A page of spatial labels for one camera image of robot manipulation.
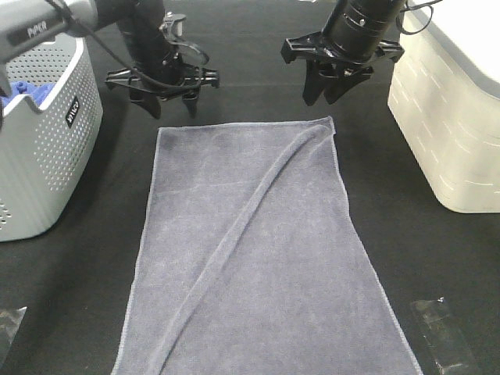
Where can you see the grey perforated laundry basket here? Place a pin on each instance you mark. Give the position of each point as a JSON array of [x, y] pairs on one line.
[[46, 145]]

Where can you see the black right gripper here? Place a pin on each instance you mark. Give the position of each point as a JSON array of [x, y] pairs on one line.
[[330, 72]]

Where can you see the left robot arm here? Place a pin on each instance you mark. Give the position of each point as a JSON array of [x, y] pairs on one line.
[[26, 24]]

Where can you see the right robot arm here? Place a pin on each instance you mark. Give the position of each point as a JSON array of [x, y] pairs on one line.
[[343, 54]]

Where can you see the blue towel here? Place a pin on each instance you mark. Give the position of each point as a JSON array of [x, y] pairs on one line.
[[38, 93]]

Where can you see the grey microfibre towel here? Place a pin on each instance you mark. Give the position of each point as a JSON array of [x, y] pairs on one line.
[[249, 262]]

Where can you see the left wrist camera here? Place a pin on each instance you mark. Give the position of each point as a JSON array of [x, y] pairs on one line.
[[172, 25]]

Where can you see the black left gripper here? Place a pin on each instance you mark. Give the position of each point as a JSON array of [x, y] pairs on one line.
[[181, 79]]

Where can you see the clear tape strip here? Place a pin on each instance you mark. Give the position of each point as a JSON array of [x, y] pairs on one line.
[[11, 320], [445, 340]]

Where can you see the left clear tape strip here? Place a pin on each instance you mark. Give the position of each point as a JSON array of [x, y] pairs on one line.
[[11, 320]]

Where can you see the right clear tape strip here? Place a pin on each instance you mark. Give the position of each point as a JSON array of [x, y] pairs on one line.
[[445, 340]]

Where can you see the white storage bin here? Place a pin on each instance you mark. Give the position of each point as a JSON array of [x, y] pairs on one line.
[[444, 96]]

